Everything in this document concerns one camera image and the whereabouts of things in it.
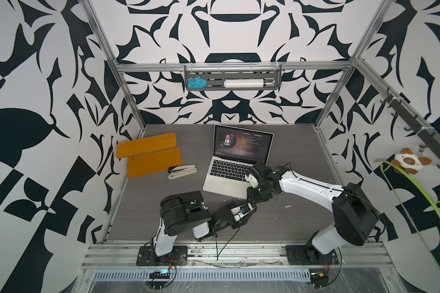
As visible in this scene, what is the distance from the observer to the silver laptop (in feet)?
3.08

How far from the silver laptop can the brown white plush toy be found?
0.47 metres

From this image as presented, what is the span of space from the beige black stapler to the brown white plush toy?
2.77ft

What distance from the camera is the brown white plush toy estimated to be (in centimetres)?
59

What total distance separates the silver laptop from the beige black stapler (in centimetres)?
8

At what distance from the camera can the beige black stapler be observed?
982 mm
